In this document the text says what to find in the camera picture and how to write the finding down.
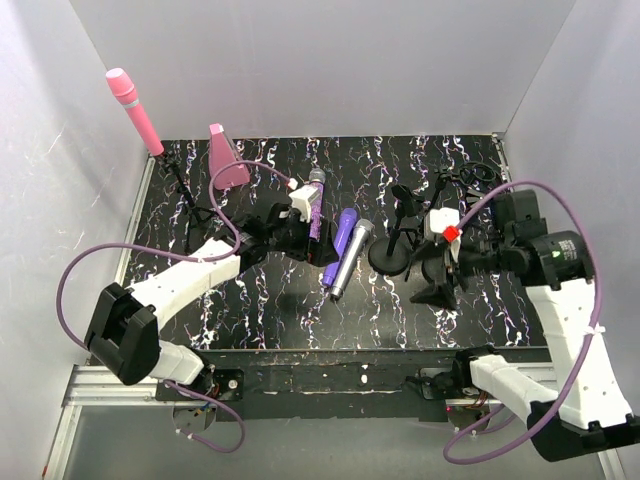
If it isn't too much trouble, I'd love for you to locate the glitter purple microphone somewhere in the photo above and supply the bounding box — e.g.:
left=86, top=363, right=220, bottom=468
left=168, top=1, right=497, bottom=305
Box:
left=306, top=168, right=326, bottom=241

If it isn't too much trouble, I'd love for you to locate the black tripod mic stand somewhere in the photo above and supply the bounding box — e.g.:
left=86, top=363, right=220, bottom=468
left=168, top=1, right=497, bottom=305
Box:
left=155, top=150, right=215, bottom=255

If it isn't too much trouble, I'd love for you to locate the pink microphone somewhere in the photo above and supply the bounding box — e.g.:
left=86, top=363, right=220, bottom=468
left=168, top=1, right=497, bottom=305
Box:
left=105, top=68, right=164, bottom=157

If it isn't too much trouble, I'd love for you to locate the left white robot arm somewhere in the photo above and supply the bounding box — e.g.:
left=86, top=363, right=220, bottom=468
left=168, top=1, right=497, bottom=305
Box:
left=84, top=203, right=338, bottom=393

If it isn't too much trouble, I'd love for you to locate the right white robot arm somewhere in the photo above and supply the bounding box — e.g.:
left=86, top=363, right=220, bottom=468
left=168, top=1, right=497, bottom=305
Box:
left=411, top=190, right=639, bottom=462

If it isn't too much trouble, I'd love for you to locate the black round-base stand right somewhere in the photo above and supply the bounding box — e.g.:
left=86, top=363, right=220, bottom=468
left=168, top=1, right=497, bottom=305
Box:
left=414, top=168, right=468, bottom=290

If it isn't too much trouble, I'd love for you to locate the black round-base stand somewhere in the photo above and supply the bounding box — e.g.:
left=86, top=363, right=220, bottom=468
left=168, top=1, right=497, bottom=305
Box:
left=414, top=168, right=468, bottom=290
left=368, top=184, right=424, bottom=276

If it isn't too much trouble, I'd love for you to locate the black round-base stand left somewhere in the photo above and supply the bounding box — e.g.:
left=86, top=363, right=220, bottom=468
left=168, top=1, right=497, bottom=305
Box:
left=368, top=184, right=424, bottom=276

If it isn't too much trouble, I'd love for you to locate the silver microphone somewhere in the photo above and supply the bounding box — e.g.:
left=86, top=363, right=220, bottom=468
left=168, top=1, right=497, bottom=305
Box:
left=330, top=219, right=374, bottom=301

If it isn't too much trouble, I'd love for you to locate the pink metronome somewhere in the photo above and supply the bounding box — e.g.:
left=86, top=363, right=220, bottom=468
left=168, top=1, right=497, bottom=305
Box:
left=208, top=123, right=250, bottom=191

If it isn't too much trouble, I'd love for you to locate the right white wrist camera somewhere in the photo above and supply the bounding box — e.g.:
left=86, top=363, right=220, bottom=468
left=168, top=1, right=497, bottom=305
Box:
left=424, top=207, right=462, bottom=263

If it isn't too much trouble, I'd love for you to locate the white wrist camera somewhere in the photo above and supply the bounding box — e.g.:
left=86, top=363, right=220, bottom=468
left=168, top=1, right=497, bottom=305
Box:
left=288, top=182, right=322, bottom=223
left=424, top=207, right=462, bottom=263

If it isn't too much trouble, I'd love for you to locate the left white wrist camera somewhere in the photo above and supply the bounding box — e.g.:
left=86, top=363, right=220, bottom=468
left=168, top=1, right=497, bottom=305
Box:
left=288, top=182, right=322, bottom=223

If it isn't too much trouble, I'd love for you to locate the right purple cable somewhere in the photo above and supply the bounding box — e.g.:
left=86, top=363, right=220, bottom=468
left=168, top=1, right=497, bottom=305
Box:
left=442, top=180, right=602, bottom=464

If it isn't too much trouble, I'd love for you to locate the black tripod stand with ring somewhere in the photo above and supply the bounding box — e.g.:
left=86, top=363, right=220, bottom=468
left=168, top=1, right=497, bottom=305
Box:
left=404, top=162, right=507, bottom=281

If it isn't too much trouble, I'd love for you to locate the left aluminium rail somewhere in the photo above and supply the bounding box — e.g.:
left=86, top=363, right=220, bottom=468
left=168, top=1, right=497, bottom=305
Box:
left=42, top=142, right=161, bottom=476

